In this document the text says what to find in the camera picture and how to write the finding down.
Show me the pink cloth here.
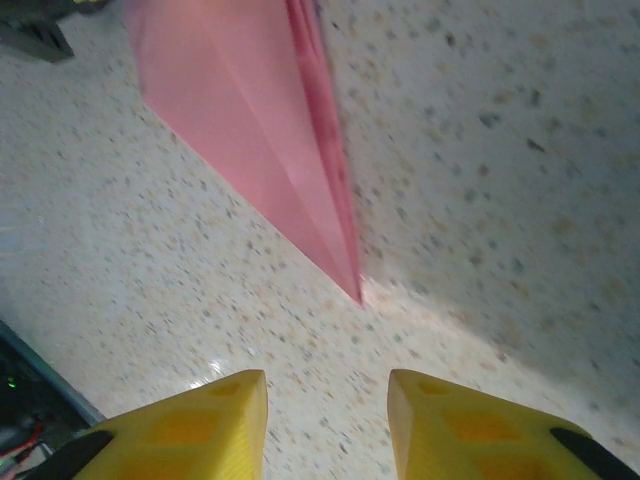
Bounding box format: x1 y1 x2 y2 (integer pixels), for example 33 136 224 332
122 0 364 306

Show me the aluminium front rail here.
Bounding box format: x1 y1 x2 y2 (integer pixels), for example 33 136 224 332
0 319 106 426

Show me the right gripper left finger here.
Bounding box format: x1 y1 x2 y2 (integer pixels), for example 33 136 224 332
37 368 269 480

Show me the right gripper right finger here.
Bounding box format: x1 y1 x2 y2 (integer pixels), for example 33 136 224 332
388 368 640 480

